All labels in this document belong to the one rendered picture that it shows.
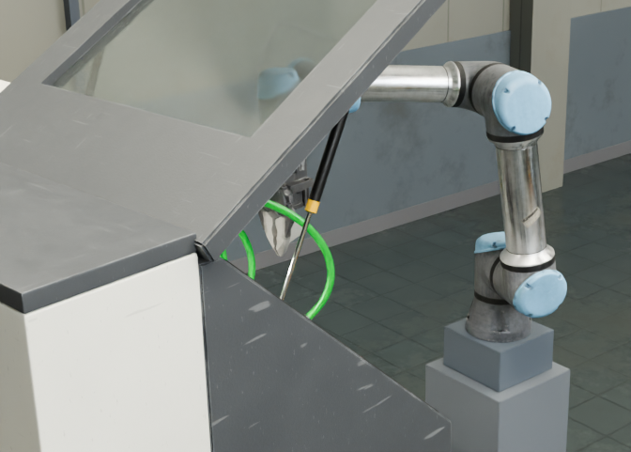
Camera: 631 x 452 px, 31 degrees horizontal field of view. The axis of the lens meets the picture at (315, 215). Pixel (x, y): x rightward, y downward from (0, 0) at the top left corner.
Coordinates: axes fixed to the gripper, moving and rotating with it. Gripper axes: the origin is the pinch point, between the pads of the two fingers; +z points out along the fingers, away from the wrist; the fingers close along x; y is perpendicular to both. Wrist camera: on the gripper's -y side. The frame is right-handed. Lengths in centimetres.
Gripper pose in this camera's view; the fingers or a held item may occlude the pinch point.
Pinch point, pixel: (277, 251)
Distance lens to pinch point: 224.1
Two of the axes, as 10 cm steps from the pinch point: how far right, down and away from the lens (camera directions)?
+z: 0.3, 9.4, 3.4
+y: 7.0, -2.6, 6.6
